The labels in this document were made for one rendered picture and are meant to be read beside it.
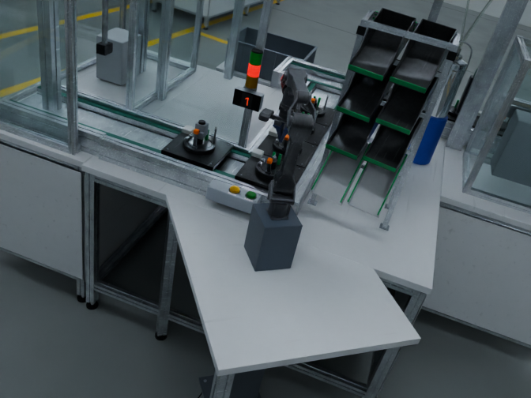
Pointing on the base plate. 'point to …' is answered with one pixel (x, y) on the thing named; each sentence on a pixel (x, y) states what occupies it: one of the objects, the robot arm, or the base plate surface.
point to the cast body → (202, 129)
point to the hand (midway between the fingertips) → (282, 133)
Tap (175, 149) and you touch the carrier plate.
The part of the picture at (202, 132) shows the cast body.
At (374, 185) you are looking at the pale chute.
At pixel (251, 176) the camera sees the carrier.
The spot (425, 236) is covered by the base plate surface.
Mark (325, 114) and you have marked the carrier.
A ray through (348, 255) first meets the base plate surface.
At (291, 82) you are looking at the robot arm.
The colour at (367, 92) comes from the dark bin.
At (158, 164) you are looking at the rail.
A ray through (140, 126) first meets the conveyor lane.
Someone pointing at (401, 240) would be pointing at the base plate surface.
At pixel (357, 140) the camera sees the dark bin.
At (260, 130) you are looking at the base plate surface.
